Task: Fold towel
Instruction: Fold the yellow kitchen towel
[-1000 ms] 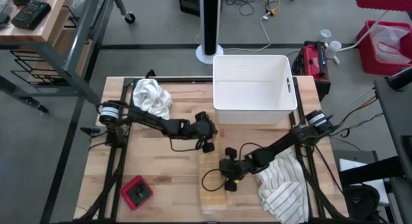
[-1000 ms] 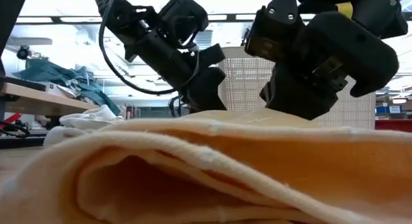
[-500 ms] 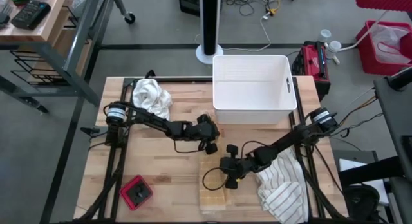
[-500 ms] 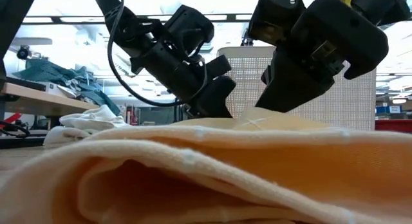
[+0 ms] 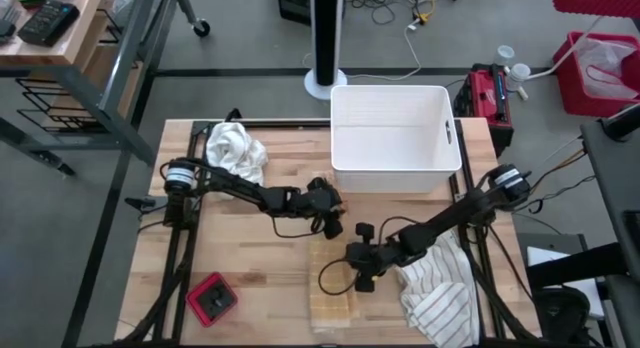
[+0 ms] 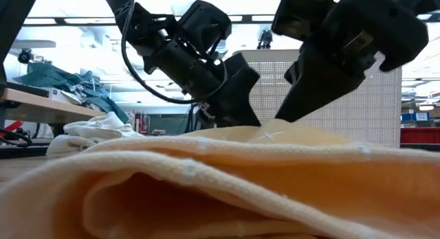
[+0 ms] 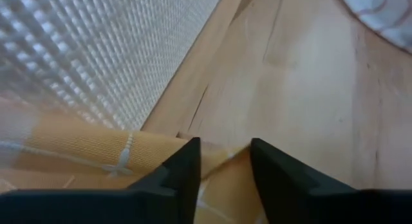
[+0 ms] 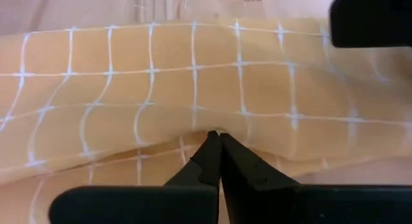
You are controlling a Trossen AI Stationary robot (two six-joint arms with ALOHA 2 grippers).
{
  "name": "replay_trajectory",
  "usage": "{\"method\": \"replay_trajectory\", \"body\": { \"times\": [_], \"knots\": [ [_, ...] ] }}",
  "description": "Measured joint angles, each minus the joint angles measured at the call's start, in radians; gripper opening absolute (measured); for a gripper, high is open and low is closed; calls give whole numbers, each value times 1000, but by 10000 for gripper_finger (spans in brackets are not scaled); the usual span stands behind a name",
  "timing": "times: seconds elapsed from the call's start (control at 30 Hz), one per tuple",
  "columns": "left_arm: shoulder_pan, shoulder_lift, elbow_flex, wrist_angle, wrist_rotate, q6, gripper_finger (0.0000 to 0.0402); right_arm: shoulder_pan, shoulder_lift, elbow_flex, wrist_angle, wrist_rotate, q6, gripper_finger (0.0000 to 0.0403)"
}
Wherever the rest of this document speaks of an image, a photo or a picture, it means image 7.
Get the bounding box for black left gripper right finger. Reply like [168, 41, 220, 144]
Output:
[250, 137, 412, 224]

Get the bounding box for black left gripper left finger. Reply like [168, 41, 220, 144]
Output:
[0, 136, 202, 224]

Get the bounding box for orange towel with white grid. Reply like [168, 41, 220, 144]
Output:
[0, 98, 270, 224]

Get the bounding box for white striped towel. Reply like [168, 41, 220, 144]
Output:
[334, 0, 412, 55]

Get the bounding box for white perforated plastic basket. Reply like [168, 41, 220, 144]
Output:
[0, 0, 225, 132]

